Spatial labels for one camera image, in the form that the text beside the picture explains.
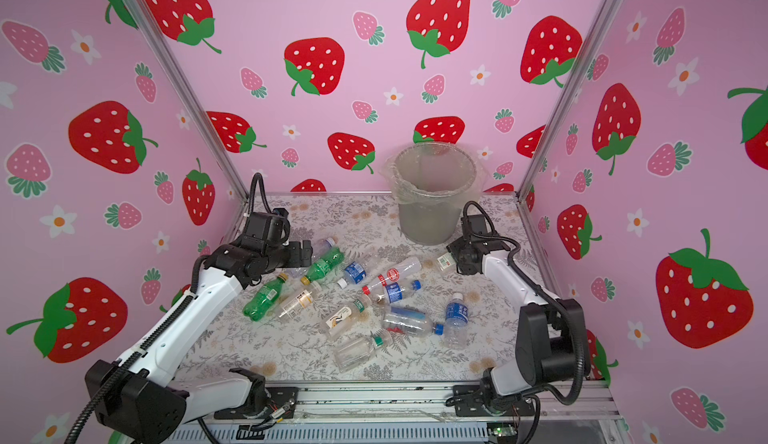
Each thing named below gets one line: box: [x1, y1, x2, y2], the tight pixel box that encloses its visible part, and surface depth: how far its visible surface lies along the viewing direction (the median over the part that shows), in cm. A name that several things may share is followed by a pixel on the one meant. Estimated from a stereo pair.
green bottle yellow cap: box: [300, 247, 345, 286], surface depth 97 cm
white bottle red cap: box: [362, 257, 422, 296], surface depth 95 cm
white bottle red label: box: [436, 252, 456, 271], surface depth 87 cm
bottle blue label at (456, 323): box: [444, 292, 469, 350], surface depth 85 cm
